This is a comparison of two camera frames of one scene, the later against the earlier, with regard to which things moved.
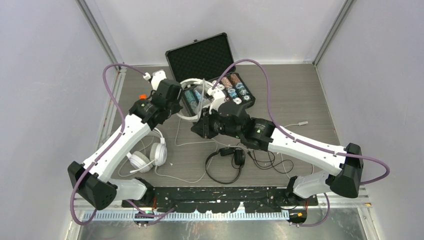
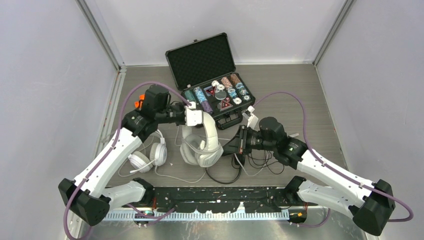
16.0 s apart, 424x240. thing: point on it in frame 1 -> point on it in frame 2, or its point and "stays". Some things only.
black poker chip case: [209, 58] stays
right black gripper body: [212, 125] -> [249, 139]
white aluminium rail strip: [133, 216] stays
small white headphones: [141, 162] stays
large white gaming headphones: [192, 119] -> [205, 150]
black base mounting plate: [211, 199] stays
